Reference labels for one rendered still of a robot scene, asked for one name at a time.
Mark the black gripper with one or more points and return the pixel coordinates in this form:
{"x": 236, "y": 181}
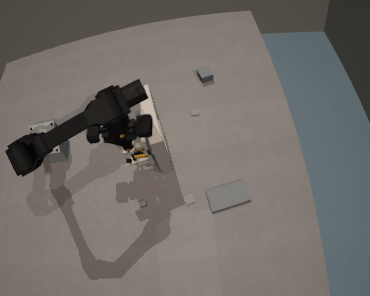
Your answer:
{"x": 142, "y": 127}

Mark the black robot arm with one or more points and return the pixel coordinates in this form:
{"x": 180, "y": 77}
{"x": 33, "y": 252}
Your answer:
{"x": 27, "y": 153}

